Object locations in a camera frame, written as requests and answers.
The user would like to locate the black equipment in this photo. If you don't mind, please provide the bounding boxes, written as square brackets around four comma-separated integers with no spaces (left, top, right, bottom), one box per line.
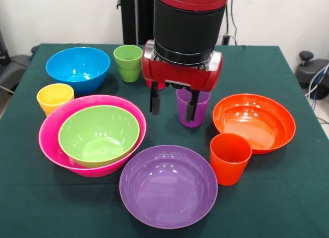
[0,29,33,95]

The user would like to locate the pink bowl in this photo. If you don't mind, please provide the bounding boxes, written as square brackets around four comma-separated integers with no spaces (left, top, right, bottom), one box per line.
[38,94,147,178]

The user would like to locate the purple bowl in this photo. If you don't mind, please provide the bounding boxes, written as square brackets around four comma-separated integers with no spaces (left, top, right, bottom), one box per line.
[119,144,218,230]

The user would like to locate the blue cable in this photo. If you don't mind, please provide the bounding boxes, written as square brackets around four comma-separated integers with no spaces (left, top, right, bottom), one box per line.
[311,65,326,102]

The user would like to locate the dark green tablecloth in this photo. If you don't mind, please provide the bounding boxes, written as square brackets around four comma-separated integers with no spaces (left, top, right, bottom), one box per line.
[0,43,329,238]

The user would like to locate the yellow cup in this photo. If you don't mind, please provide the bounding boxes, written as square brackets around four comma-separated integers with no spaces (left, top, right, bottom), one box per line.
[36,83,75,118]

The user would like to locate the purple cup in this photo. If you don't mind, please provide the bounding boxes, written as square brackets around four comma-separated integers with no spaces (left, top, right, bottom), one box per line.
[176,88,211,128]

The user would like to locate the green cup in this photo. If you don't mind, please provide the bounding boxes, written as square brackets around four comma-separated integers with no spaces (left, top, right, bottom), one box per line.
[117,65,142,83]
[113,44,143,70]

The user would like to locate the orange bowl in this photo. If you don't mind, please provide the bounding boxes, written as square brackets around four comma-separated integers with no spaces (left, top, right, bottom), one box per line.
[212,93,297,155]

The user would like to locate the red cup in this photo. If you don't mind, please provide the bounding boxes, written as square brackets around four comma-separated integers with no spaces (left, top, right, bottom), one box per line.
[145,78,166,90]

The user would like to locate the grey cable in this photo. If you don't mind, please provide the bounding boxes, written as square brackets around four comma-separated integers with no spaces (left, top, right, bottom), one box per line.
[305,64,329,97]

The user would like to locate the blue bowl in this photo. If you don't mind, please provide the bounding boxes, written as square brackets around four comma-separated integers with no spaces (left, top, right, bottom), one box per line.
[45,46,111,95]

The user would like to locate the green bowl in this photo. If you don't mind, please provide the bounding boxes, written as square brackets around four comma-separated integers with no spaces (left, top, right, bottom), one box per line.
[58,105,141,169]

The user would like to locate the black cable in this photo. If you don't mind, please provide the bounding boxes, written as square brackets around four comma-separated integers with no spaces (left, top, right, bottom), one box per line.
[229,0,238,46]
[225,4,230,37]

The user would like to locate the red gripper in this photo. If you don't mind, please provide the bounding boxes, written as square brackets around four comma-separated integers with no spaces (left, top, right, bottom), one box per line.
[141,39,223,123]

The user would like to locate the orange cup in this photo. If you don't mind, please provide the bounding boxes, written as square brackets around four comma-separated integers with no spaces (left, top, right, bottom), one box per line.
[210,133,252,187]

